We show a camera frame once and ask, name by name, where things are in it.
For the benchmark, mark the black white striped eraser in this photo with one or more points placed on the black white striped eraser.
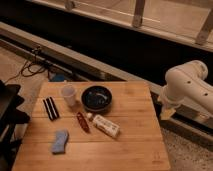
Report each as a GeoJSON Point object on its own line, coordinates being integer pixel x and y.
{"type": "Point", "coordinates": [51, 108]}

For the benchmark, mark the dark ceramic bowl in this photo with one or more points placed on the dark ceramic bowl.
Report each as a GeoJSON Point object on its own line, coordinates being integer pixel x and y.
{"type": "Point", "coordinates": [96, 99]}

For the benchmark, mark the white tube with cap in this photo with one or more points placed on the white tube with cap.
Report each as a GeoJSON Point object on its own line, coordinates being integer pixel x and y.
{"type": "Point", "coordinates": [105, 125]}

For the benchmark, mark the black chair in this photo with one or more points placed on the black chair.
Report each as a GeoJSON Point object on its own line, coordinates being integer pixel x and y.
{"type": "Point", "coordinates": [10, 116]}

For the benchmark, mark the blue sponge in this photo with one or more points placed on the blue sponge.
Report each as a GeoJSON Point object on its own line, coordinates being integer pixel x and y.
{"type": "Point", "coordinates": [61, 138]}

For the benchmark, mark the pale yellow gripper tip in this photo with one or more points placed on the pale yellow gripper tip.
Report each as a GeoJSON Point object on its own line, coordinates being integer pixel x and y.
{"type": "Point", "coordinates": [167, 113]}

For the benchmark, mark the blue object on floor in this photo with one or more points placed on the blue object on floor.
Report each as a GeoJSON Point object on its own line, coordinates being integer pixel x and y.
{"type": "Point", "coordinates": [57, 78]}

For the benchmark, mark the white ceramic cup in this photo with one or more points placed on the white ceramic cup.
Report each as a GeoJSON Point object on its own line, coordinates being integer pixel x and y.
{"type": "Point", "coordinates": [68, 92]}

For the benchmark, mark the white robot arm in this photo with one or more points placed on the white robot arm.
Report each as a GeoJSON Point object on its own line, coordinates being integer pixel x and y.
{"type": "Point", "coordinates": [186, 80]}

